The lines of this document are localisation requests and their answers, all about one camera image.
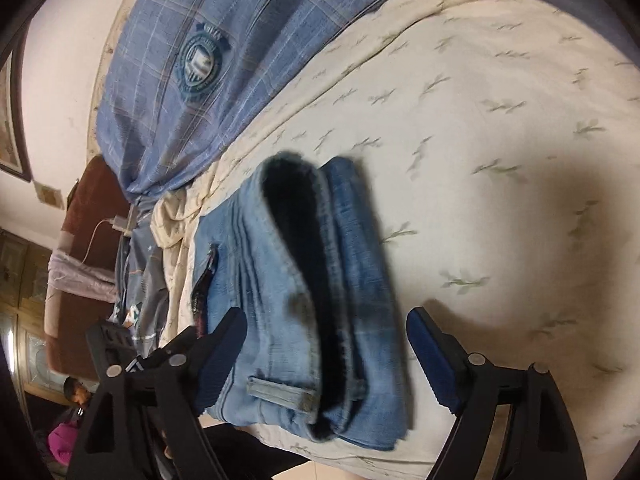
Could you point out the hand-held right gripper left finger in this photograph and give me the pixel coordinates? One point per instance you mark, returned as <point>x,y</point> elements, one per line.
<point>220,355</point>

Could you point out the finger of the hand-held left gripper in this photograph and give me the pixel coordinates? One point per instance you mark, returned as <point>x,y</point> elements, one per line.
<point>107,337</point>

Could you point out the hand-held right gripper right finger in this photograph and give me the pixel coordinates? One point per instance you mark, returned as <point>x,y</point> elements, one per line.
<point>430,355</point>

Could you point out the blue denim pants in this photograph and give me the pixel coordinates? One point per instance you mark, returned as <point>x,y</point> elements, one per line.
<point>350,260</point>

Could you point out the white cloth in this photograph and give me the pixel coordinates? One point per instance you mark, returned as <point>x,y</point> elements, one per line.
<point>80,275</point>

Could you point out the grey printed blanket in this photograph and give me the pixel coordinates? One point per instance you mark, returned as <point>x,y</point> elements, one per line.
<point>145,280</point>

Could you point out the wooden cabinet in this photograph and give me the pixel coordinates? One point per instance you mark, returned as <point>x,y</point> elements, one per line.
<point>25,310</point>

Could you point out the brown headboard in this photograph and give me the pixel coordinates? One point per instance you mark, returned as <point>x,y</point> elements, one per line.
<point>85,240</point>

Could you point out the dark cloth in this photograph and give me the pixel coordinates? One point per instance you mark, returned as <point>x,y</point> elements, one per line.
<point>250,452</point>

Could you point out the pink bag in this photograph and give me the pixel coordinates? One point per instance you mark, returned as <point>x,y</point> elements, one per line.
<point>62,442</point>

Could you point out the white charger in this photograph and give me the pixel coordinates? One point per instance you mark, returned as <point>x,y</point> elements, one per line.
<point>121,224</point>

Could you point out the cream leaf-print bed sheet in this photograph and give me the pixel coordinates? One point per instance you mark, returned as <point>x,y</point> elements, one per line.
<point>500,135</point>

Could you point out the blue plaid quilt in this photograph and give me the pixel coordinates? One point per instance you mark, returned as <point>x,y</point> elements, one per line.
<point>250,35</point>

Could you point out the beige wall sticker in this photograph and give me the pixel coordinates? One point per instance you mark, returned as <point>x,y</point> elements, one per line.
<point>50,196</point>

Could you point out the framed wall picture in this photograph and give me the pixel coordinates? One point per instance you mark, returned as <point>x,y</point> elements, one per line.
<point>12,125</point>

